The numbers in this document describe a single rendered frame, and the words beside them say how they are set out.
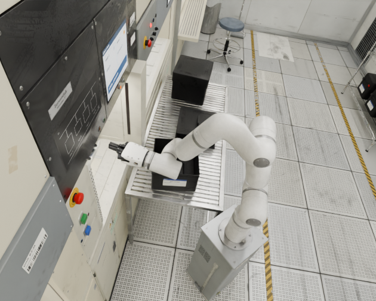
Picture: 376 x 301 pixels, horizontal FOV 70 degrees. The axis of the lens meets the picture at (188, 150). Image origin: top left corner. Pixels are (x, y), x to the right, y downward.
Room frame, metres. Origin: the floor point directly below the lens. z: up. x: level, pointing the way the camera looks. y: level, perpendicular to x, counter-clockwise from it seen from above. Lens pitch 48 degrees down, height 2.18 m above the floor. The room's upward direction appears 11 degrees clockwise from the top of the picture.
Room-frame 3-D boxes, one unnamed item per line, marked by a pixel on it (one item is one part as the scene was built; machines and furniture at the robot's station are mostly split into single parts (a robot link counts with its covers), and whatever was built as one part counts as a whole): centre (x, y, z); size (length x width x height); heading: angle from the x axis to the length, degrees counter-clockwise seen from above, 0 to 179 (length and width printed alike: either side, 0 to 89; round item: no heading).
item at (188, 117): (1.47, -0.03, 0.83); 0.29 x 0.29 x 0.13; 3
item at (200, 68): (1.94, 0.08, 0.89); 0.29 x 0.29 x 0.25; 86
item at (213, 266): (0.72, -0.35, 0.38); 0.28 x 0.28 x 0.76; 46
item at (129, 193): (1.49, 0.03, 0.38); 1.30 x 0.60 x 0.76; 1
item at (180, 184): (1.06, 0.06, 0.85); 0.28 x 0.28 x 0.17; 9
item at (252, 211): (0.68, -0.34, 1.07); 0.19 x 0.12 x 0.24; 176
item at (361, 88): (3.43, -2.31, 0.31); 0.30 x 0.28 x 0.26; 178
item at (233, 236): (0.72, -0.35, 0.85); 0.19 x 0.19 x 0.18
